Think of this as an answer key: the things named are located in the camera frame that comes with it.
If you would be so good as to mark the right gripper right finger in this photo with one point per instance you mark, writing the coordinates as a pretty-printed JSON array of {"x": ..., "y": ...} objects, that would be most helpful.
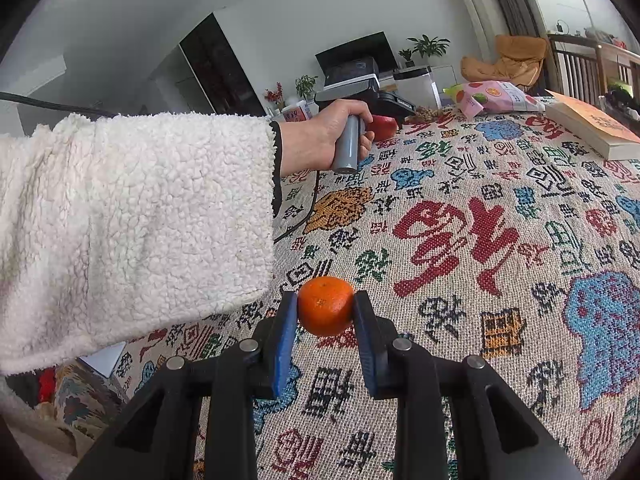
[{"x": 495, "y": 434}]

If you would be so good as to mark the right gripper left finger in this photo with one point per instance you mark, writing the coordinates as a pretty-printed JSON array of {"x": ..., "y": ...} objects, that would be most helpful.
[{"x": 154, "y": 436}]

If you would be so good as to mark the red apple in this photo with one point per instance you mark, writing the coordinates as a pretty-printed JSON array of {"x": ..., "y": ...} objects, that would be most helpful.
[{"x": 383, "y": 128}]

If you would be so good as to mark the white fleece sleeve forearm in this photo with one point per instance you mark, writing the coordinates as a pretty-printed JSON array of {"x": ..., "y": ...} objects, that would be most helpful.
[{"x": 113, "y": 228}]

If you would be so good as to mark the person's left hand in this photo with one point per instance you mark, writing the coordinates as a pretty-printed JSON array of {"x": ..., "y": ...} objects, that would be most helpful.
[{"x": 311, "y": 145}]

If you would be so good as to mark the black flat television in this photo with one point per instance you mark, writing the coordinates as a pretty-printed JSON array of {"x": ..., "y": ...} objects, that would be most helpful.
[{"x": 375, "y": 46}]

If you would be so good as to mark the clear container black lid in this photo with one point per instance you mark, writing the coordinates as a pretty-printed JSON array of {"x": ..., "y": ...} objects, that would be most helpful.
[{"x": 416, "y": 85}]

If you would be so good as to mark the pile of dried nuts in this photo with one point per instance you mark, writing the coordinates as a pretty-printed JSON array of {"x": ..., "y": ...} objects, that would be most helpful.
[{"x": 427, "y": 115}]

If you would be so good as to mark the green potted plant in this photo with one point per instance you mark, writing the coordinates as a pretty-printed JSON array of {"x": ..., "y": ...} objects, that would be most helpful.
[{"x": 426, "y": 47}]

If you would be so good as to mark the red flower vase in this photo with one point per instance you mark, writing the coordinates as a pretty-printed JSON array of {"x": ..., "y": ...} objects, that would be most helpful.
[{"x": 275, "y": 97}]

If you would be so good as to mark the pink snack bag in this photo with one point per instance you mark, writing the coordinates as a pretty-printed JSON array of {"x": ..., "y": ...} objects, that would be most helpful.
[{"x": 475, "y": 98}]

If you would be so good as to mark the orange lounge chair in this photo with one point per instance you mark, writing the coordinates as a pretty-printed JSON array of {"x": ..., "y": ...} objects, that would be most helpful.
[{"x": 520, "y": 62}]

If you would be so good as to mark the patterned woven tablecloth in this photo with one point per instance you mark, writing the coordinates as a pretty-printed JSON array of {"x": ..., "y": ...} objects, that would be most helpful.
[{"x": 504, "y": 236}]

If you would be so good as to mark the wooden dining chair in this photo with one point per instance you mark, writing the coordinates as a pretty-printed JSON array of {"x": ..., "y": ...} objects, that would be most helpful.
[{"x": 580, "y": 65}]

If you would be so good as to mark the thick paperback book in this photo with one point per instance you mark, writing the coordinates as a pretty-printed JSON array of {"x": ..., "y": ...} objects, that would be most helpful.
[{"x": 603, "y": 133}]

